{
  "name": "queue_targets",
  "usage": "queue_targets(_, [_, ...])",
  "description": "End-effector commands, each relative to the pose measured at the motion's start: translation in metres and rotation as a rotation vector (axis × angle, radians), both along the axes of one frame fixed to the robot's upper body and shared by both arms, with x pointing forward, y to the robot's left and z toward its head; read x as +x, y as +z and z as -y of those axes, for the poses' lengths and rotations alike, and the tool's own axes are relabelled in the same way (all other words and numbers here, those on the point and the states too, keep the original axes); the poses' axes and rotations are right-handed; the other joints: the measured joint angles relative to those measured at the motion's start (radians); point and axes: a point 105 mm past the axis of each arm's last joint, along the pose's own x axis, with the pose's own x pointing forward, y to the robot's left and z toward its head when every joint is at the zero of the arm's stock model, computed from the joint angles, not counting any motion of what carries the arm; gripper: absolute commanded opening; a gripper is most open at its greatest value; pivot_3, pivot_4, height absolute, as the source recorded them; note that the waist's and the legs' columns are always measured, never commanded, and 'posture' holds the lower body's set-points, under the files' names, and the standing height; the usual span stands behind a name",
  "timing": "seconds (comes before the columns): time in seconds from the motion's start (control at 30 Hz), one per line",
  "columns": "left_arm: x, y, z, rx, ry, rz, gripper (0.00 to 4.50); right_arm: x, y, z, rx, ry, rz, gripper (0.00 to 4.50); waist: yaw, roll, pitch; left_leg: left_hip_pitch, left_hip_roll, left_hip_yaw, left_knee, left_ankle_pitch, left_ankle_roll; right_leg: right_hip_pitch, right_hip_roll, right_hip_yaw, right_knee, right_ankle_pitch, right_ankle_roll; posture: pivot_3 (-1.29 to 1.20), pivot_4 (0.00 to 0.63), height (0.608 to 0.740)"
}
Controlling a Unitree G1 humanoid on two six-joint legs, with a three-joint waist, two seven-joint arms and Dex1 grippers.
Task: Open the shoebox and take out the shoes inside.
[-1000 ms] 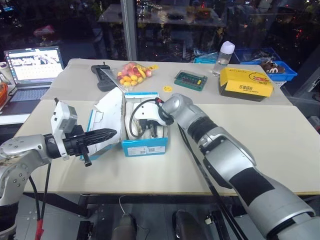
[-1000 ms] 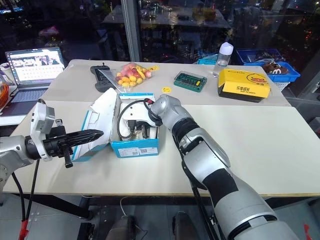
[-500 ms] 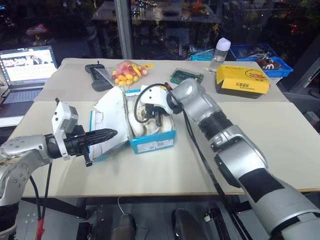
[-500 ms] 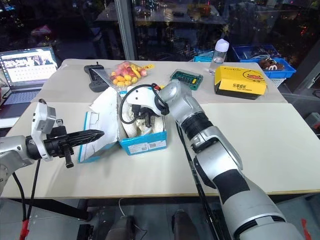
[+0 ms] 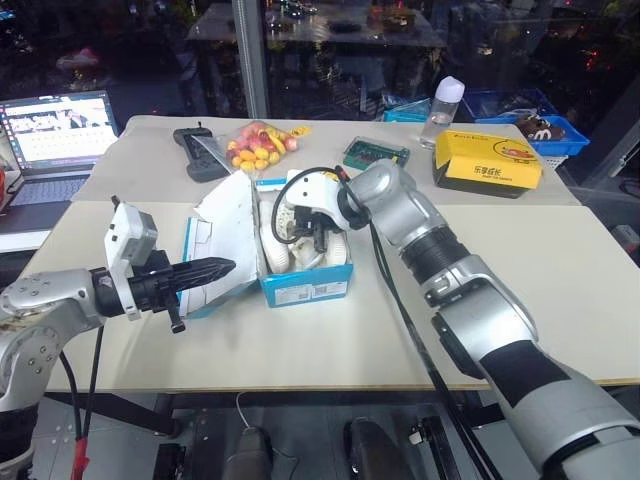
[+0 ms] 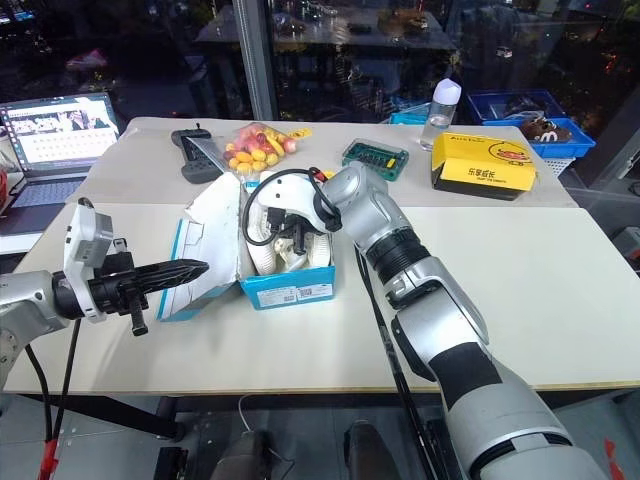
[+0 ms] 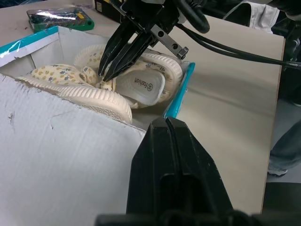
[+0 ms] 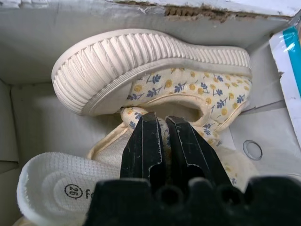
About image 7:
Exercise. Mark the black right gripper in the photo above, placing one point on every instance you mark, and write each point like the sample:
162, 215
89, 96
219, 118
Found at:
150, 14

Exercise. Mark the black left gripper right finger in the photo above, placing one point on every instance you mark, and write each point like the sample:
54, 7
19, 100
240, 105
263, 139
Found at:
202, 169

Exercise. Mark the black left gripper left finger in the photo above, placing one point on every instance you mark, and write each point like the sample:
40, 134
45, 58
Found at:
150, 164

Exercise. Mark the cream floral shoe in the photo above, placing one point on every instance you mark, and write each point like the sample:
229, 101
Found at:
94, 94
145, 82

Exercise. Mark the teal and white cardboard shoebox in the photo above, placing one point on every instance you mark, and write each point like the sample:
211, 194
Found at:
58, 160

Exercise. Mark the black and yellow box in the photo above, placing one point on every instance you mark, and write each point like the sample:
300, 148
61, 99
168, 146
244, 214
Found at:
105, 9

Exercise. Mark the cream floral shoe, ribbed sole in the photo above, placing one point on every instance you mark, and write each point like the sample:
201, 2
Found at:
94, 94

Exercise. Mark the green screwdriver bit case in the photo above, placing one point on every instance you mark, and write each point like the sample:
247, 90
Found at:
58, 20

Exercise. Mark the person in blue jeans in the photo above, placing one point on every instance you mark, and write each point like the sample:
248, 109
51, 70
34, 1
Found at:
287, 148

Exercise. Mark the grey white garment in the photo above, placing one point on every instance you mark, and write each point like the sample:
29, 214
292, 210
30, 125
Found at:
256, 14

